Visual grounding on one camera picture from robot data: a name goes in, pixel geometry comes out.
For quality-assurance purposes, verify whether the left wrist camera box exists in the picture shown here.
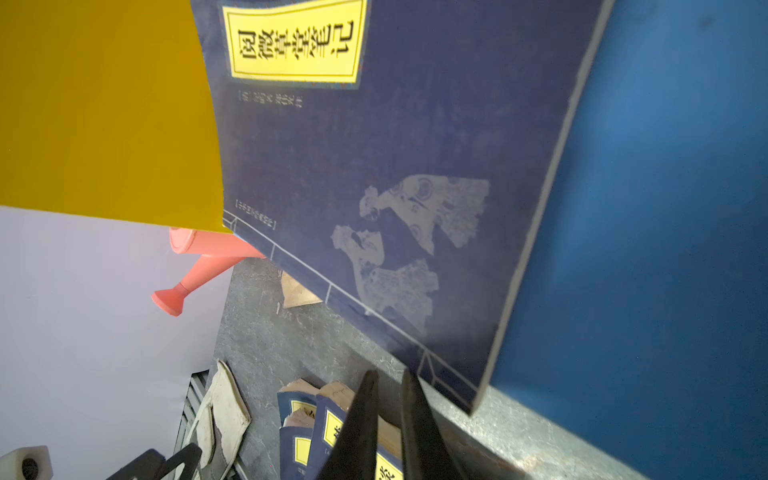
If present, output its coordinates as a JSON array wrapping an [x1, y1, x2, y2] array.
[[0, 445, 54, 480]]

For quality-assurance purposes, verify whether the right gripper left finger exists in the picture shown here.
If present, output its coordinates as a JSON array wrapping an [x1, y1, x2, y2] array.
[[317, 370, 379, 480]]

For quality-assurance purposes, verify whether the pink watering can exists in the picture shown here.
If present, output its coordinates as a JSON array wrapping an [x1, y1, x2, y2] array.
[[151, 228, 265, 317]]

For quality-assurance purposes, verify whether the dark blue classic book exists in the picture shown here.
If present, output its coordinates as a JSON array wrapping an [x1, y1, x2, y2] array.
[[191, 1, 613, 413]]

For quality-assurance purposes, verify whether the yellow shelf with coloured boards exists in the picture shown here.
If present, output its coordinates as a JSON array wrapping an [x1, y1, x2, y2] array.
[[1, 1, 767, 479]]

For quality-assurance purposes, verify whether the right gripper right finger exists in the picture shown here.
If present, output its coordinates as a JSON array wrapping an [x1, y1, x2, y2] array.
[[400, 369, 467, 479]]

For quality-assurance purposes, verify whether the front rail with cable tray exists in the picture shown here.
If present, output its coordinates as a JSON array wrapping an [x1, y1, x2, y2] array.
[[173, 370, 209, 454]]

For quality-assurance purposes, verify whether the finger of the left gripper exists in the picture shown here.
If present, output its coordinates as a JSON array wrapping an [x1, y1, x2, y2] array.
[[108, 444, 202, 480]]

